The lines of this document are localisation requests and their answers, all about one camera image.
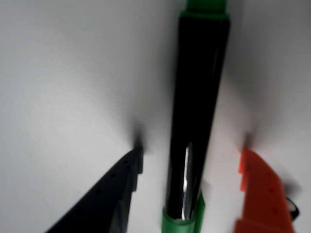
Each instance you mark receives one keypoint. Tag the black AAA battery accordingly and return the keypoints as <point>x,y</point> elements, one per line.
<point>294,207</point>

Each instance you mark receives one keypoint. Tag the dark navy gripper finger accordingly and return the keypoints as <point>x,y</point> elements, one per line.
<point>102,201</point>

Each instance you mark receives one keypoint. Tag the green marker with black barrel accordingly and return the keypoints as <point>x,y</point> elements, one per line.
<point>196,97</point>

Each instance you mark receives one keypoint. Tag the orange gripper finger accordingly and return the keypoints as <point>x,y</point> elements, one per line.
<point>264,199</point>

